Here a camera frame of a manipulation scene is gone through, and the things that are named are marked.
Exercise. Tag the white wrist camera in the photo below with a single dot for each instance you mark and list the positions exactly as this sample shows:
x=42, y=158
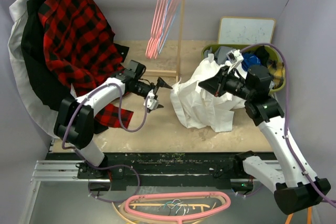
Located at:
x=147, y=103
x=235, y=57

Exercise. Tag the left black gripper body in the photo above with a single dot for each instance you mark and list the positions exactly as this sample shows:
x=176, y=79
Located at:
x=152, y=86

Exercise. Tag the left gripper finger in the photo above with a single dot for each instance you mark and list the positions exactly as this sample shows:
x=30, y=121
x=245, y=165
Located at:
x=156, y=105
x=162, y=84

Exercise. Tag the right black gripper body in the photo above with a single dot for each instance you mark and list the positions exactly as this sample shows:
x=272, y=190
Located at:
x=220, y=90

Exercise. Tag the small whiteboard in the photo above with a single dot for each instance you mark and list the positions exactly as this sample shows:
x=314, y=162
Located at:
x=245, y=30

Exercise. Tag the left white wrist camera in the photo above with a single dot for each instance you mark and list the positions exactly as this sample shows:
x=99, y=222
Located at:
x=147, y=103

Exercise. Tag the light blue wire hanger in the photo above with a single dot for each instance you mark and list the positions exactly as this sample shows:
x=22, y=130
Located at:
x=169, y=14

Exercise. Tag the black hanging shirt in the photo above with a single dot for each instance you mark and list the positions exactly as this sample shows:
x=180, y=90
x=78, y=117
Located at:
x=45, y=85

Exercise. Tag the orange hanger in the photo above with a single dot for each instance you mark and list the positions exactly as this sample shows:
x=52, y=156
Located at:
x=309, y=216

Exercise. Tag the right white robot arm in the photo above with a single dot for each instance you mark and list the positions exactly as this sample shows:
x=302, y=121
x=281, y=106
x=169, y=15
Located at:
x=296, y=186

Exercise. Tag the pink hangers on rack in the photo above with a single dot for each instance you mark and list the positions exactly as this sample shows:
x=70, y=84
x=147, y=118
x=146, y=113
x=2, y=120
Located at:
x=155, y=29

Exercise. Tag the red black plaid shirt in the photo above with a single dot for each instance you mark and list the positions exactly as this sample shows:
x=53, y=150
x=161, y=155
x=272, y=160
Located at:
x=78, y=44

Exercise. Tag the blue checked shirt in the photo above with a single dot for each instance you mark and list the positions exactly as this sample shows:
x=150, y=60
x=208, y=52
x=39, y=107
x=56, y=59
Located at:
x=249, y=60

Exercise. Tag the grey white hanging shirt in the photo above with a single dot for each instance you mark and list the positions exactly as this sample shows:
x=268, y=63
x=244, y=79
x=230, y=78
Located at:
x=41, y=114

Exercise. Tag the grey garment in basket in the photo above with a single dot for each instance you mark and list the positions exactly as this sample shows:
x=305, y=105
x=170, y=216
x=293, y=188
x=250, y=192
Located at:
x=219, y=54

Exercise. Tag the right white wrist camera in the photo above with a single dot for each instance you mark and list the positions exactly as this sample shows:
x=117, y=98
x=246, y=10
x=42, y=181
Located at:
x=235, y=57

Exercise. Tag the large pink hanger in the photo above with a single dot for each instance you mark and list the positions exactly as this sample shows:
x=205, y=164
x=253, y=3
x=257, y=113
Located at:
x=180, y=212

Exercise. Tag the yellow black plaid garment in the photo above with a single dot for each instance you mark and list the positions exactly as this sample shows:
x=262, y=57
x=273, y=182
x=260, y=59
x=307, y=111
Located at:
x=277, y=72

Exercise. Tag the black garment in basket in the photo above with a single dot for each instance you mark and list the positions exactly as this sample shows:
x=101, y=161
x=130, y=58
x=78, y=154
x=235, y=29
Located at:
x=263, y=55

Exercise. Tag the aluminium frame rail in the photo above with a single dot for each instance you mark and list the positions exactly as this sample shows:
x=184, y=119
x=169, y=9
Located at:
x=47, y=171

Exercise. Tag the olive green laundry basket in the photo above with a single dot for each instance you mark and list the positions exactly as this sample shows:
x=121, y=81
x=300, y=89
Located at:
x=274, y=55

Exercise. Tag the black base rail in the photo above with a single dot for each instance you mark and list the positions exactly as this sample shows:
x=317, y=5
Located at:
x=167, y=170

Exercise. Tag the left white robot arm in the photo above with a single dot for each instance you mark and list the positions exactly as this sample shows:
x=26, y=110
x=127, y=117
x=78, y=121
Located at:
x=75, y=119

